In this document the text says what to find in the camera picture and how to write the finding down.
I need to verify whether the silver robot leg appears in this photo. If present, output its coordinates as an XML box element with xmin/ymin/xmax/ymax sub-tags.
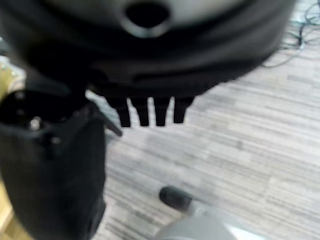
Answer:
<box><xmin>154</xmin><ymin>199</ymin><xmax>253</xmax><ymax>240</ymax></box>

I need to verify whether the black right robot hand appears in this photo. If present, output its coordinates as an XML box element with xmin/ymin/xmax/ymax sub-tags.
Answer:
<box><xmin>0</xmin><ymin>0</ymin><xmax>297</xmax><ymax>240</ymax></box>

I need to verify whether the dark thin floor cable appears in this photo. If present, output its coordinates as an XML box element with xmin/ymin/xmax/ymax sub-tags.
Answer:
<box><xmin>282</xmin><ymin>0</ymin><xmax>320</xmax><ymax>52</ymax></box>
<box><xmin>260</xmin><ymin>46</ymin><xmax>302</xmax><ymax>69</ymax></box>

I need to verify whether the dark robot foot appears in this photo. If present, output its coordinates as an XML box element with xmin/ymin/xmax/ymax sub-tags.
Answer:
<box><xmin>159</xmin><ymin>185</ymin><xmax>194</xmax><ymax>211</ymax></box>

